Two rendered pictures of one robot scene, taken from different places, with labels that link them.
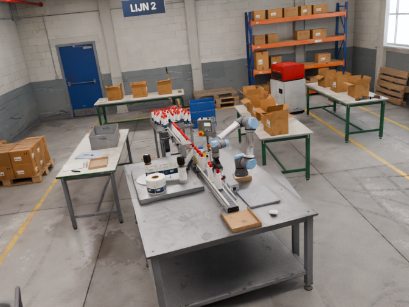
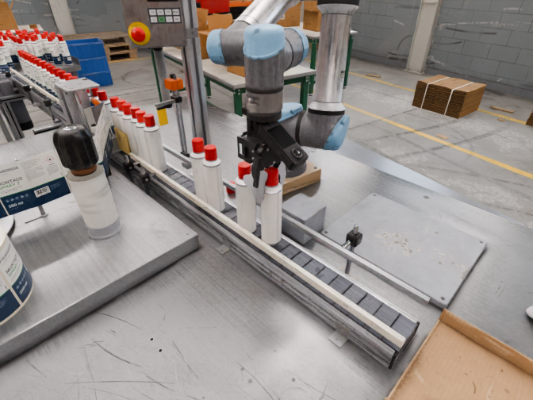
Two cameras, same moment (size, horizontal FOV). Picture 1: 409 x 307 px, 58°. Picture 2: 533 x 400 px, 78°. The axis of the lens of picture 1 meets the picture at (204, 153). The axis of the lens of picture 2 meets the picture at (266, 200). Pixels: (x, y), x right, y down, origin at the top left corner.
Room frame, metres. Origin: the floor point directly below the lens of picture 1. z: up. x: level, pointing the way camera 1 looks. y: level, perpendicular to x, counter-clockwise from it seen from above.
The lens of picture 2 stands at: (2.75, 0.22, 1.47)
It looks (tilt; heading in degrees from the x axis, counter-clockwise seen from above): 35 degrees down; 330
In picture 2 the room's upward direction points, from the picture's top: straight up
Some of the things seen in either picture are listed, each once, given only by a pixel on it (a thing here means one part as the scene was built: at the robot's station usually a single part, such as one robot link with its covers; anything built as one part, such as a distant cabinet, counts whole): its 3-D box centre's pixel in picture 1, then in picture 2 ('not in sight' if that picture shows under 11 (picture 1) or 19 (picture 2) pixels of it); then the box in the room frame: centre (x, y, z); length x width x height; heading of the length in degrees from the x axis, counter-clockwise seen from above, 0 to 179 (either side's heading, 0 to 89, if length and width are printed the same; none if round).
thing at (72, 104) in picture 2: (187, 152); (89, 119); (4.11, 0.20, 1.01); 0.14 x 0.13 x 0.26; 15
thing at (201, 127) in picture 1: (206, 127); (155, 9); (3.85, -0.05, 1.38); 0.17 x 0.10 x 0.19; 70
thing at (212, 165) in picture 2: (211, 172); (213, 179); (3.52, -0.05, 0.98); 0.05 x 0.05 x 0.20
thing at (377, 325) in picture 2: (210, 182); (221, 217); (3.44, -0.04, 0.90); 1.07 x 0.01 x 0.02; 15
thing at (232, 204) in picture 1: (206, 175); (178, 186); (3.73, 0.00, 0.86); 1.65 x 0.08 x 0.04; 15
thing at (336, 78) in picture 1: (338, 81); (285, 11); (7.58, -2.93, 0.97); 0.42 x 0.39 x 0.37; 91
